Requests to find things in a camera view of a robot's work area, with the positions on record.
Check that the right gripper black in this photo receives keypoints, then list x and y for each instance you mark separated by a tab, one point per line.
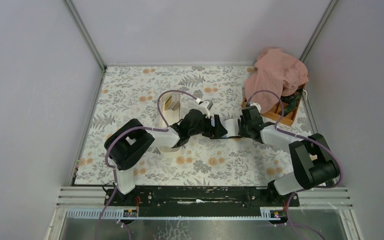
242	126

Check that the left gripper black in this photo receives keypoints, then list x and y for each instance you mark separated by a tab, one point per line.
213	126

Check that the cream plastic oblong tray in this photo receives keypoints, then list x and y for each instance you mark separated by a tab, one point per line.
168	118

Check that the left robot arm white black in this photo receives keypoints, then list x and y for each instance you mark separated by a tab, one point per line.
128	144

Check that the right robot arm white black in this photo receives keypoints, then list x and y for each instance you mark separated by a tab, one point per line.
312	164

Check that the wooden organizer box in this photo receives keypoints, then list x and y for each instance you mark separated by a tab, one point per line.
274	106

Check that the pink cloth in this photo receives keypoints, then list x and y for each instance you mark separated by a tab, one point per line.
277	74

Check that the floral patterned table mat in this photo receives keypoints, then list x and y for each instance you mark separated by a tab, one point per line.
130	92

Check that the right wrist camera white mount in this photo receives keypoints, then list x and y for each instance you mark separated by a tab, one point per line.
254	108

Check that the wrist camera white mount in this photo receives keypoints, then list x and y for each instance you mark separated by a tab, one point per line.
254	108
204	107

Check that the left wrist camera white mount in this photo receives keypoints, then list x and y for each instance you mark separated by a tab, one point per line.
204	107

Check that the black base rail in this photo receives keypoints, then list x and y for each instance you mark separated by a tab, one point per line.
200	201

